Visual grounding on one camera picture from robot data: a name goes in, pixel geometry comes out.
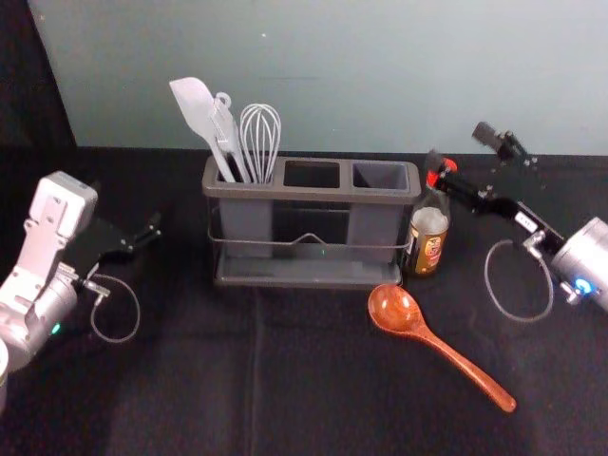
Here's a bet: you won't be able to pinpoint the brown wooden spoon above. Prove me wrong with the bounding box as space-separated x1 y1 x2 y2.
367 282 518 414

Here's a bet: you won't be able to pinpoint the black table cloth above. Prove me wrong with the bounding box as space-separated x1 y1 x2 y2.
0 144 608 456

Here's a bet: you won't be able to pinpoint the thin gripper cable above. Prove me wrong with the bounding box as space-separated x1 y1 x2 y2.
484 230 556 324
78 272 142 345

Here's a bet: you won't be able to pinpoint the black hanging cloth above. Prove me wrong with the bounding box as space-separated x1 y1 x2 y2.
0 0 78 149

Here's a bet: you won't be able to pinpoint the thin left gripper cable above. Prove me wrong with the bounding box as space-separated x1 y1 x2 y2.
78 272 142 345

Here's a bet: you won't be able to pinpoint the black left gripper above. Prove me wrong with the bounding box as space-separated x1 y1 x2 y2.
64 211 163 277

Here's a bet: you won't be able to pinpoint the grey utensil rack steel bars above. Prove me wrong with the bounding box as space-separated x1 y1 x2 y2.
201 154 422 291

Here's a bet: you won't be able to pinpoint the thin right gripper cable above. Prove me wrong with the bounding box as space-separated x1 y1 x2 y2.
484 230 556 324

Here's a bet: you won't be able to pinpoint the grey plastic rack insert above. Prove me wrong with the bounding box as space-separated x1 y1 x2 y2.
216 165 276 258
349 161 411 265

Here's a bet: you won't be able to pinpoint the grey silicone spatula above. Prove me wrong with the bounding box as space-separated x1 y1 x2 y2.
168 76 238 184

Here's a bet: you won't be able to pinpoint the brown sauce bottle red cap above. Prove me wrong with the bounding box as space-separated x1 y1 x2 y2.
405 158 459 279

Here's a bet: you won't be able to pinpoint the grey rack drip tray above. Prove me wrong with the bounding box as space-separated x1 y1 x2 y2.
213 255 405 291

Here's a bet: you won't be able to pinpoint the grey kitchen peeler tool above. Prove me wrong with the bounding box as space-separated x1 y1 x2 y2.
211 91 253 184

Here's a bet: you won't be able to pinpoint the grey wire whisk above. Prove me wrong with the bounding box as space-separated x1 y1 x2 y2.
238 103 283 186

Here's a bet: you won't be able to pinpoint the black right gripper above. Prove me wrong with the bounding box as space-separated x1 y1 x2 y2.
426 121 570 257

